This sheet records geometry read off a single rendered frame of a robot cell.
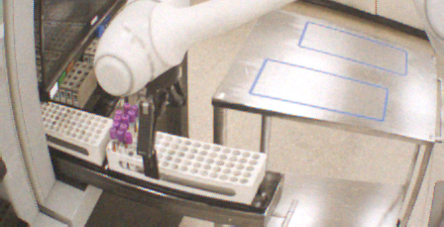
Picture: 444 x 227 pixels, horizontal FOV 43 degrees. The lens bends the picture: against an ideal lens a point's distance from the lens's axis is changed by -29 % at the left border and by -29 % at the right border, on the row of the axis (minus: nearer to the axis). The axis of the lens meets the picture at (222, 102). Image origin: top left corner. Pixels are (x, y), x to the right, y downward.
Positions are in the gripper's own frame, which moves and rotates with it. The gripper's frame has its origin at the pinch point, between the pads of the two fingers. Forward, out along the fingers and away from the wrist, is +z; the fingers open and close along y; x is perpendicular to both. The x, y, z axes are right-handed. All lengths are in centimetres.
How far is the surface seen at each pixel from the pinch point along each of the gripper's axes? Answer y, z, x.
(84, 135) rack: -2.5, -0.6, 17.9
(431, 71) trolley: 58, 4, -59
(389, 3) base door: 229, 66, -41
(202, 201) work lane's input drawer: -5.7, 5.4, -9.4
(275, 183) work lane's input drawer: 2.0, 4.2, -21.2
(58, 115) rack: 2.3, 0.4, 28.6
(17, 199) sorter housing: -30.3, 0.9, 27.2
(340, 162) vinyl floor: 109, 86, -26
